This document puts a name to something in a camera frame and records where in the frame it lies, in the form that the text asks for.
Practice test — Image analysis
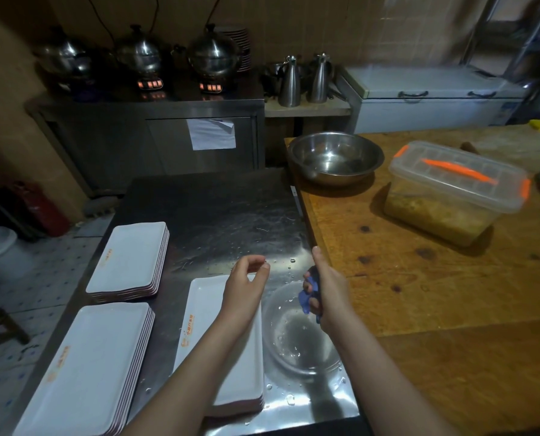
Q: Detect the person's right hand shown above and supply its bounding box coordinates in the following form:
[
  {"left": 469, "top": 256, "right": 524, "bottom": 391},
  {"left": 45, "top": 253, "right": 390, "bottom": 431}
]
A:
[{"left": 303, "top": 246, "right": 357, "bottom": 335}]

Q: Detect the person's left hand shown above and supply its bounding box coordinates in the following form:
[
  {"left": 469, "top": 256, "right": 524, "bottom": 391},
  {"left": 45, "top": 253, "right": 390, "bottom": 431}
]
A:
[{"left": 218, "top": 255, "right": 271, "bottom": 330}]

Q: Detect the blue cleaning cloth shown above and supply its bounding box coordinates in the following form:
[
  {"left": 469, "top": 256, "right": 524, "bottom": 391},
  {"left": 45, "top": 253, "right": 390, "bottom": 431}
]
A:
[{"left": 298, "top": 266, "right": 322, "bottom": 324}]

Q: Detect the person's right forearm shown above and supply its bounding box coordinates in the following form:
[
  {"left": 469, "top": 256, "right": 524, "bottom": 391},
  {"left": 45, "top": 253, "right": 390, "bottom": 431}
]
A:
[{"left": 326, "top": 320, "right": 457, "bottom": 436}]

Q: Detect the person's left forearm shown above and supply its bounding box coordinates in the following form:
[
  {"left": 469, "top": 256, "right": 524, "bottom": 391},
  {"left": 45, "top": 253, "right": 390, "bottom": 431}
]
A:
[{"left": 120, "top": 313, "right": 258, "bottom": 436}]

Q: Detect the stack of white rectangular plates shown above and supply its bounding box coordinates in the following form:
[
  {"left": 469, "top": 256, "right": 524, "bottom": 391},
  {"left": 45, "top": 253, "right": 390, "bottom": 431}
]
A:
[
  {"left": 173, "top": 274, "right": 265, "bottom": 417},
  {"left": 12, "top": 302, "right": 155, "bottom": 436},
  {"left": 86, "top": 221, "right": 170, "bottom": 303}
]

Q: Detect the clear glass bowl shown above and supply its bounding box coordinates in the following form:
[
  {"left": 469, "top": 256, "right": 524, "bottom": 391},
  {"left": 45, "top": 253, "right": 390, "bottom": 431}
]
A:
[{"left": 263, "top": 281, "right": 343, "bottom": 376}]

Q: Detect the stainless steel mixing bowl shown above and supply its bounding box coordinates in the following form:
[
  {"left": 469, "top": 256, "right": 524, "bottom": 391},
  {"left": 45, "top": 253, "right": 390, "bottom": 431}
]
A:
[{"left": 287, "top": 131, "right": 385, "bottom": 187}]

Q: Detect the yellow-brown food in container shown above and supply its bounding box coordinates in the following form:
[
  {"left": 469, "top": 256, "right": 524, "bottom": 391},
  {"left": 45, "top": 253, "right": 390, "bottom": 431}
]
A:
[{"left": 384, "top": 183, "right": 502, "bottom": 247}]

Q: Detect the white paper sheet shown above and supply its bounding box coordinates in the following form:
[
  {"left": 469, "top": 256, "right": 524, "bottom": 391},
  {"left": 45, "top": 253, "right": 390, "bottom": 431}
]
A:
[{"left": 186, "top": 118, "right": 237, "bottom": 151}]

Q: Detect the small wooden side table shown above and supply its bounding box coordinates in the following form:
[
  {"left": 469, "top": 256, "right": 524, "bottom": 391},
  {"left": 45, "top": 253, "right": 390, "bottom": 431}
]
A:
[{"left": 264, "top": 96, "right": 352, "bottom": 137}]

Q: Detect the stainless steel pitcher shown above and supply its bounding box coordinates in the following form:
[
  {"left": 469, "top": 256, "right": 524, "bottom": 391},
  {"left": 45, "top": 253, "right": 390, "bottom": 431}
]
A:
[
  {"left": 308, "top": 53, "right": 332, "bottom": 104},
  {"left": 277, "top": 55, "right": 302, "bottom": 108}
]

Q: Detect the dark metal pot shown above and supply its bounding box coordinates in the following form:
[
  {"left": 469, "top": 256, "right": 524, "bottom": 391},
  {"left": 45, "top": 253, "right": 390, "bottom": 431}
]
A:
[{"left": 260, "top": 62, "right": 285, "bottom": 95}]

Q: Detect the white chest freezer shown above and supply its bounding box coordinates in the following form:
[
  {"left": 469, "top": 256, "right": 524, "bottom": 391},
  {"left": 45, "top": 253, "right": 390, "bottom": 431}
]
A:
[{"left": 337, "top": 64, "right": 530, "bottom": 135}]

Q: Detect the stainless steel cabinet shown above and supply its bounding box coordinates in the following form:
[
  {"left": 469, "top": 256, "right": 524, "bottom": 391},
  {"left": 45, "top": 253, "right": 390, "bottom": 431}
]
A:
[{"left": 24, "top": 96, "right": 266, "bottom": 197}]

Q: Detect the steel pot with domed lid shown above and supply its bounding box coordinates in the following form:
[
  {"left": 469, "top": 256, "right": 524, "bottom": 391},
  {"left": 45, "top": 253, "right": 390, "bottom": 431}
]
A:
[
  {"left": 114, "top": 24, "right": 162, "bottom": 80},
  {"left": 188, "top": 23, "right": 243, "bottom": 82},
  {"left": 33, "top": 26, "right": 94, "bottom": 83}
]

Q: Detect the stack of round white plates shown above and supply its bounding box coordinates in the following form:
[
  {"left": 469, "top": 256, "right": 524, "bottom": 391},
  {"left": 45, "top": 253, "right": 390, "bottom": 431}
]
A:
[{"left": 219, "top": 25, "right": 253, "bottom": 73}]

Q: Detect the red fire extinguisher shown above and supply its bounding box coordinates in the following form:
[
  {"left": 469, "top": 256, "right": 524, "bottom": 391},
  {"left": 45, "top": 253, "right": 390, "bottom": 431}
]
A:
[{"left": 6, "top": 180, "right": 72, "bottom": 237}]

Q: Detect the white plastic bucket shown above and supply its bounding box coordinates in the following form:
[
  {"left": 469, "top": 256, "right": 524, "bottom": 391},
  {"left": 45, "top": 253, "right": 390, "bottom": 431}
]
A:
[{"left": 0, "top": 226, "right": 35, "bottom": 285}]

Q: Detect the wooden stool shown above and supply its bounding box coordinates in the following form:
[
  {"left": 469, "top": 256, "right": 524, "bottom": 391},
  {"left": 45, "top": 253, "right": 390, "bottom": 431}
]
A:
[{"left": 0, "top": 308, "right": 31, "bottom": 352}]

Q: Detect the metal shelf rack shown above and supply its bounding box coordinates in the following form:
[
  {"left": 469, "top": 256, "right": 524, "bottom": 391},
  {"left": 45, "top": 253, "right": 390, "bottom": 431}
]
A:
[{"left": 460, "top": 0, "right": 540, "bottom": 125}]

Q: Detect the clear plastic container orange handle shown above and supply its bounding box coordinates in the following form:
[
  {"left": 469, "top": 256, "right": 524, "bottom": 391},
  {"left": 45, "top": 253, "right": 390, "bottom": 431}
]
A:
[{"left": 383, "top": 140, "right": 532, "bottom": 248}]

